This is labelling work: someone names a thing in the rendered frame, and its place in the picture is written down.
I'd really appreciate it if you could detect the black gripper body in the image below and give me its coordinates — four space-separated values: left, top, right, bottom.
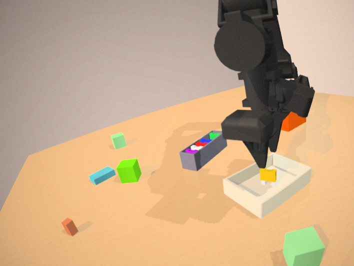
221 62 284 143

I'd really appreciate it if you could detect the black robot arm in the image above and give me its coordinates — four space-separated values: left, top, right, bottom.
214 0 315 118

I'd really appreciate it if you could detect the light blue rectangular block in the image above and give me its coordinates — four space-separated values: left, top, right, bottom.
89 166 116 185

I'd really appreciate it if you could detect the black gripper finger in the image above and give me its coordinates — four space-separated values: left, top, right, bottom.
242 128 278 169
268 109 291 153

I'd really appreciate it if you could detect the yellow blade fuse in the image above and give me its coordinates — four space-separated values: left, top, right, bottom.
259 168 277 187

